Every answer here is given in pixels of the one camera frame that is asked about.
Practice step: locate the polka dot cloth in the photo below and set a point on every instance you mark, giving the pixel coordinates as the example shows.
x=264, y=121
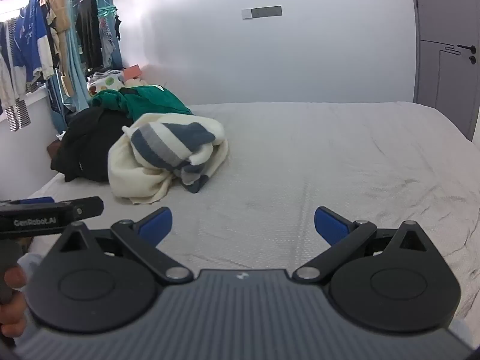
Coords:
x=107, y=81

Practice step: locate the green clothes hanger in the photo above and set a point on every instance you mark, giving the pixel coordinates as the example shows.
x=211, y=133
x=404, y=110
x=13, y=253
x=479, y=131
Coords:
x=107, y=10

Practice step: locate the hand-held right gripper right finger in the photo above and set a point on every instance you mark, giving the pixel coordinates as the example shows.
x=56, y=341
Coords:
x=330, y=227

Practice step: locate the navy striped hanging garment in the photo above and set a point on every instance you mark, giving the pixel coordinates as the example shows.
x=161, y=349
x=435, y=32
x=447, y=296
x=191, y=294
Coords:
x=15, y=112

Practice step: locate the blue white hanging shirt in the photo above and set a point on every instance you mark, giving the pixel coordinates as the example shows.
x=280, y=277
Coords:
x=32, y=37

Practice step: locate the pink box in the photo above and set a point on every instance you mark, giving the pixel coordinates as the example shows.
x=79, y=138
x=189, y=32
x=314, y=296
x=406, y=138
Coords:
x=132, y=71

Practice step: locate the green sweatshirt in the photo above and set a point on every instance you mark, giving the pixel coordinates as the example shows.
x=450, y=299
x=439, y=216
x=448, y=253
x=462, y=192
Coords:
x=150, y=99

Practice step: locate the cream striped sweater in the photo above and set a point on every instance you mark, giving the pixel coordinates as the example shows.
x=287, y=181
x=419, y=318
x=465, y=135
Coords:
x=127, y=165

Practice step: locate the person's left hand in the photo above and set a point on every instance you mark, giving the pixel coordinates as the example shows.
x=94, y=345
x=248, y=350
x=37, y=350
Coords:
x=15, y=277

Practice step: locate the light blue hanging cloth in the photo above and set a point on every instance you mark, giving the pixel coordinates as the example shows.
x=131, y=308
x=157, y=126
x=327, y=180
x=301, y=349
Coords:
x=75, y=63

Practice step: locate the black hanging garment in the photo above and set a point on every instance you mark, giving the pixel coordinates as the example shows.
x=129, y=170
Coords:
x=89, y=33

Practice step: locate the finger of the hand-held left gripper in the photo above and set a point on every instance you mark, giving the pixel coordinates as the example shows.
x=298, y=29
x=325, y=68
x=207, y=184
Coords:
x=88, y=206
x=37, y=200

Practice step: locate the beige fuzzy hanging garment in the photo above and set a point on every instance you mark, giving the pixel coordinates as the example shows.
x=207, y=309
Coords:
x=58, y=7

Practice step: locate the white wall switch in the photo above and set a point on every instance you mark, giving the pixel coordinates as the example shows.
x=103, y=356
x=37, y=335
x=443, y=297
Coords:
x=246, y=13

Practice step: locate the grey door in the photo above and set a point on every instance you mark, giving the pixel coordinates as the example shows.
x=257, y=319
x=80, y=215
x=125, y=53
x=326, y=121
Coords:
x=446, y=75

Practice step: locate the maroon cloth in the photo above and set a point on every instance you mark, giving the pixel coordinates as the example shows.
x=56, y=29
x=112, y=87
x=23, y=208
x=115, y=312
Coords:
x=54, y=147

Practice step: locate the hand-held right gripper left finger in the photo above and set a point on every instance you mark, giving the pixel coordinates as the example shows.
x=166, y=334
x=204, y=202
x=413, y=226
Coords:
x=155, y=227

